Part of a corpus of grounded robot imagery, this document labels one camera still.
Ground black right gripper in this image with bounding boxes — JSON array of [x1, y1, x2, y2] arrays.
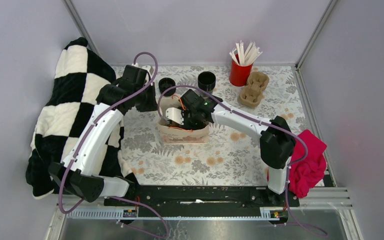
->
[[178, 107, 204, 138]]

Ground stack of black cups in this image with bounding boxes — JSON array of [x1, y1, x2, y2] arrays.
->
[[197, 71, 216, 94]]

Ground tan paper bag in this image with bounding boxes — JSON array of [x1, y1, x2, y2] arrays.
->
[[156, 95, 210, 145]]

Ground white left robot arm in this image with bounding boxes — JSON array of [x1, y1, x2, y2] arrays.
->
[[48, 63, 158, 206]]

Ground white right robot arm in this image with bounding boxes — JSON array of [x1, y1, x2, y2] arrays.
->
[[180, 89, 297, 206]]

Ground red cup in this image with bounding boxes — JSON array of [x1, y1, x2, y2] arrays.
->
[[229, 60, 253, 87]]

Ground brown cardboard cup carrier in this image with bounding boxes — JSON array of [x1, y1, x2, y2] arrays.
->
[[238, 71, 270, 109]]

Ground floral tablecloth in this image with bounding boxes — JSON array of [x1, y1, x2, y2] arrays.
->
[[121, 66, 307, 186]]

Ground black white checkered blanket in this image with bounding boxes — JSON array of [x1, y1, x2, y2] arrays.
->
[[25, 37, 137, 200]]

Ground white wrapped straws bundle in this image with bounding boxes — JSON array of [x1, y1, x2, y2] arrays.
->
[[229, 40, 263, 67]]

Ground crumpled magenta cloth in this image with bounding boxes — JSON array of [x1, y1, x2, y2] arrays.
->
[[259, 127, 327, 198]]

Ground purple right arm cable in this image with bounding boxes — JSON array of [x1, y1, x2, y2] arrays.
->
[[157, 85, 329, 238]]

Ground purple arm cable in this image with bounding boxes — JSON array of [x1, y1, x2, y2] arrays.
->
[[57, 51, 171, 239], [157, 85, 329, 238]]

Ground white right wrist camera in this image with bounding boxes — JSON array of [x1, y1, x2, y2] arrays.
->
[[165, 107, 184, 126]]

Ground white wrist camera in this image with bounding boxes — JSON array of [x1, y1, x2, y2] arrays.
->
[[132, 63, 155, 81], [165, 107, 184, 126]]

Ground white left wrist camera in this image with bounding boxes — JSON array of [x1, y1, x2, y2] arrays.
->
[[132, 63, 155, 81]]

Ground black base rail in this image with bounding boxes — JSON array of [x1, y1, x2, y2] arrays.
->
[[104, 184, 301, 219]]

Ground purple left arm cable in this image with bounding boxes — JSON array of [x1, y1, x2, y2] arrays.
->
[[57, 51, 171, 239]]

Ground aluminium front frame rail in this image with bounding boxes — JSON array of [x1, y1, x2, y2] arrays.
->
[[45, 185, 363, 240]]

